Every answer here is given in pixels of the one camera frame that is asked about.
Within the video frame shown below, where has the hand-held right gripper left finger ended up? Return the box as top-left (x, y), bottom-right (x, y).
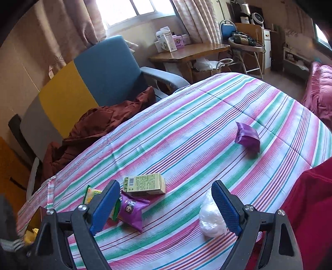
top-left (26, 179), bottom-right (121, 270)

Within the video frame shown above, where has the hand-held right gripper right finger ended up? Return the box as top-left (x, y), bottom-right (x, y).
top-left (211, 180), bottom-right (304, 270)

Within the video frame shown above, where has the yellow sponge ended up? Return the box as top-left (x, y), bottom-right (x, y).
top-left (24, 227), bottom-right (39, 246)

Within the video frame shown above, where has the green yellow snack packet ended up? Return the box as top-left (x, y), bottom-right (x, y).
top-left (82, 185), bottom-right (122, 222)

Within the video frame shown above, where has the pale plastic wrapped roll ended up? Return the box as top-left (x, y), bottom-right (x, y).
top-left (199, 192), bottom-right (229, 238)

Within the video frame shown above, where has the purple snack packet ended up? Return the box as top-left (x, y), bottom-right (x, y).
top-left (118, 191), bottom-right (151, 233)

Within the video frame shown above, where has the green paper box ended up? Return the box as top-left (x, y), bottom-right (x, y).
top-left (122, 173), bottom-right (166, 196)

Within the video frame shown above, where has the wooden wardrobe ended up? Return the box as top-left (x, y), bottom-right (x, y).
top-left (0, 136), bottom-right (32, 198)

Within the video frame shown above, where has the shiny purple packet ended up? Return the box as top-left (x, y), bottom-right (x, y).
top-left (235, 121), bottom-right (260, 153)

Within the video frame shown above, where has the red clothing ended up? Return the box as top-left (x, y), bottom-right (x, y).
top-left (246, 156), bottom-right (332, 270)

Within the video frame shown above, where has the maroon cloth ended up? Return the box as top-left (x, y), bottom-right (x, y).
top-left (41, 87), bottom-right (156, 179)

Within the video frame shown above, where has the striped blanket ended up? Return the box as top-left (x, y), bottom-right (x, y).
top-left (17, 72), bottom-right (332, 270)

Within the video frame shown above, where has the cardboard box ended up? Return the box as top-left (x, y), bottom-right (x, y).
top-left (192, 67), bottom-right (221, 83)

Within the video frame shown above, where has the grey yellow blue armchair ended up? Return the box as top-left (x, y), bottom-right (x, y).
top-left (19, 35), bottom-right (191, 193)

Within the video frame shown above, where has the white plastic bag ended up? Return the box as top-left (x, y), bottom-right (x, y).
top-left (193, 58), bottom-right (221, 70)

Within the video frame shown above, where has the pink quilt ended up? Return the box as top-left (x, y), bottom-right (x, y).
top-left (301, 62), bottom-right (332, 125)

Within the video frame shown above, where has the grey low shelf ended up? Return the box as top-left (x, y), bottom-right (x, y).
top-left (283, 44), bottom-right (312, 76)

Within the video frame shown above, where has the wooden desk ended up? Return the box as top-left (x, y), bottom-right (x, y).
top-left (148, 43), bottom-right (231, 83)

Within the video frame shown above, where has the white cabinet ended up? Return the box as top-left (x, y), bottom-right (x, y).
top-left (262, 28), bottom-right (272, 69)

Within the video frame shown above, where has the black radio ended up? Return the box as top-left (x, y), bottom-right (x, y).
top-left (228, 31), bottom-right (260, 47)

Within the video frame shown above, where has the purple printed box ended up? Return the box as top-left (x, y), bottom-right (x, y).
top-left (172, 34), bottom-right (191, 50)

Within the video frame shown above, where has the blue folding chair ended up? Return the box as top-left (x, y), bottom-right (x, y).
top-left (219, 19), bottom-right (266, 80)

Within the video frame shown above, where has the white carton box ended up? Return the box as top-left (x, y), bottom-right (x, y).
top-left (155, 27), bottom-right (173, 52)

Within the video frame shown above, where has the patterned curtain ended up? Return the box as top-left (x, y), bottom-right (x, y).
top-left (172, 0), bottom-right (223, 43)
top-left (34, 0), bottom-right (107, 44)

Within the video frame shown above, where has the white fan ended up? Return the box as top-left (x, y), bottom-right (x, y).
top-left (249, 12), bottom-right (264, 26)

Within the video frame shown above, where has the bright window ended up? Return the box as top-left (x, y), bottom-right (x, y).
top-left (96, 0), bottom-right (177, 29)

